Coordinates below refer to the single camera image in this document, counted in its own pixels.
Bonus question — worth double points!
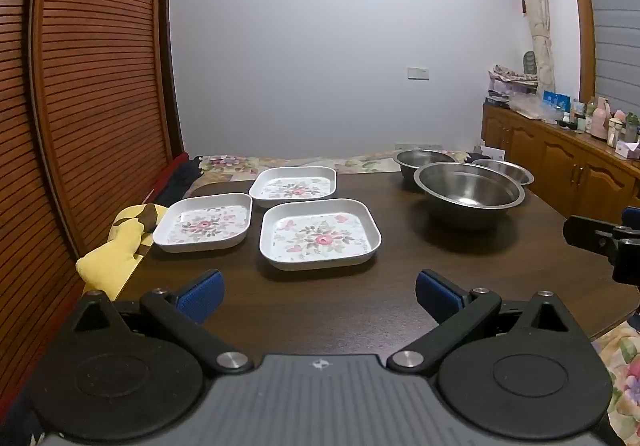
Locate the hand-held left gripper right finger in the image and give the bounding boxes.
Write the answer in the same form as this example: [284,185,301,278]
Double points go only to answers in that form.
[387,269,581,375]

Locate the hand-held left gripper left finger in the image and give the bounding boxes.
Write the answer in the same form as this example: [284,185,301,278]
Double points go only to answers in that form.
[62,269,254,375]

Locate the white floral square plate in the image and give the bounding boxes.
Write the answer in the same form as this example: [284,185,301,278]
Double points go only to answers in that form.
[249,166,337,209]
[152,192,253,254]
[259,198,383,272]

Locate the wide-rimmed stainless steel bowl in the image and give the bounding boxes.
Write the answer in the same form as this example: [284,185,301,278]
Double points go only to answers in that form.
[470,159,534,187]

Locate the large stainless steel bowl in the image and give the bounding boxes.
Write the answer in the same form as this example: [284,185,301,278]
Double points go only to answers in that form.
[413,162,525,231]

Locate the small deep stainless steel bowl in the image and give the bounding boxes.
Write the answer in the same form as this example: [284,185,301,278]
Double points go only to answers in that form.
[392,150,457,187]

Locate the wooden cabinet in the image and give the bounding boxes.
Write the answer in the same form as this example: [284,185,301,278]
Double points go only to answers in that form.
[481,103,640,228]

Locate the yellow plush toy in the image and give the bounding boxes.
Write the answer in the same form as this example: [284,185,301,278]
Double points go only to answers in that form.
[76,202,169,300]

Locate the pink thermos jug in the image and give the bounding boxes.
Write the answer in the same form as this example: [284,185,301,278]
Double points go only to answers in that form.
[590,97,612,140]

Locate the group of bottles and jars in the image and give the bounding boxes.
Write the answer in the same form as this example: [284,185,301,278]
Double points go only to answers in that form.
[562,96,640,148]

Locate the dark cloth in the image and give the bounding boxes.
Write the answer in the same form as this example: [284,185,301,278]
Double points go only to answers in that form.
[164,156,204,200]

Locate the red cloth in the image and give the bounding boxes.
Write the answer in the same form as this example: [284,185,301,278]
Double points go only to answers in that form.
[141,152,191,205]

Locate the white envelope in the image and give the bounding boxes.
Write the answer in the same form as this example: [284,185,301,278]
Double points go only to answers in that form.
[473,142,507,162]

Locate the blue packets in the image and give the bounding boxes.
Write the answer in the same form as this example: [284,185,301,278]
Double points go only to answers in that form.
[542,90,572,112]

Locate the clear plastic bags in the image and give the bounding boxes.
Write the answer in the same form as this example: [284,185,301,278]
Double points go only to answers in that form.
[510,93,557,122]

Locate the cream patterned curtain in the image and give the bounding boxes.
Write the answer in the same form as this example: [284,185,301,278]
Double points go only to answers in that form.
[510,0,559,95]

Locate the wooden louvered wardrobe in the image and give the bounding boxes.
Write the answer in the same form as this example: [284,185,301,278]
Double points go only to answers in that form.
[0,0,186,377]

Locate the wooden window frame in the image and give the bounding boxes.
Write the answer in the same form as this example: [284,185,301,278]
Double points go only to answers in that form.
[562,0,599,103]

